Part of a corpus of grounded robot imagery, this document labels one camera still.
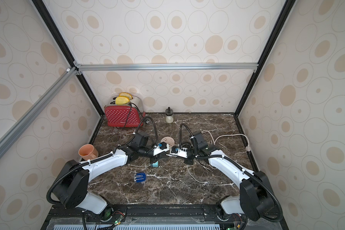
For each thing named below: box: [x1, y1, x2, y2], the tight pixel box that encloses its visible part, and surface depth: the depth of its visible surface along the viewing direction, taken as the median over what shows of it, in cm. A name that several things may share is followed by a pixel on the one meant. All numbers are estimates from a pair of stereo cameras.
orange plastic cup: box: [78, 143, 99, 161], surface depth 91 cm
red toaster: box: [103, 104, 146, 128], surface depth 105 cm
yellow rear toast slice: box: [118, 92, 133, 101], surface depth 108 cm
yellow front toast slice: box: [115, 96, 130, 105], surface depth 105 cm
